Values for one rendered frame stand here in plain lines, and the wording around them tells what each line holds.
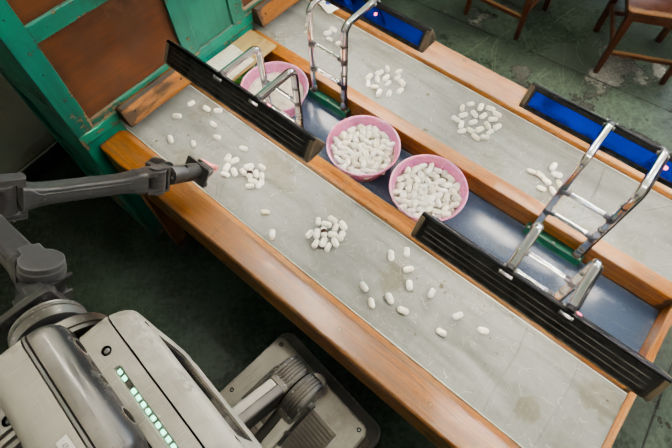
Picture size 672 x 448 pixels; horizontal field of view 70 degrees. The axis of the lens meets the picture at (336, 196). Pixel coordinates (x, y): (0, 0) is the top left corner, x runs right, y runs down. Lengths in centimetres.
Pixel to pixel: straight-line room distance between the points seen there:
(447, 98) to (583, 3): 207
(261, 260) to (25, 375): 101
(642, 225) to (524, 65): 166
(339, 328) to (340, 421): 36
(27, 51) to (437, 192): 132
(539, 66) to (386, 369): 234
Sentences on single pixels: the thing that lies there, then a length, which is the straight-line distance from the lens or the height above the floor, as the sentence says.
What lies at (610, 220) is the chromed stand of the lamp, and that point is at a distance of 154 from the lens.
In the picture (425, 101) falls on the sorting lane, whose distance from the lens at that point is 193.
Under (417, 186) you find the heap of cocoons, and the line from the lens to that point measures 169.
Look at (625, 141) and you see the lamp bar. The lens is 155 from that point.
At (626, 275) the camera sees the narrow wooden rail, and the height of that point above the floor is 74.
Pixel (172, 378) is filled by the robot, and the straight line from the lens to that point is 77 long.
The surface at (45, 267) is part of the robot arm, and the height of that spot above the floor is 136.
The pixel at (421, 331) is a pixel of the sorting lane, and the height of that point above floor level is 74.
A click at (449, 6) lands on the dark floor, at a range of 358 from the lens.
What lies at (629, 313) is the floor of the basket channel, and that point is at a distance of 179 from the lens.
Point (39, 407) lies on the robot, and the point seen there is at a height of 164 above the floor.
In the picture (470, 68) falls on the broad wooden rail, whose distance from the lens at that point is 205.
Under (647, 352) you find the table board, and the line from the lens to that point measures 171.
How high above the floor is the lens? 216
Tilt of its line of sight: 59 degrees down
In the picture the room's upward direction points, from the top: 1 degrees counter-clockwise
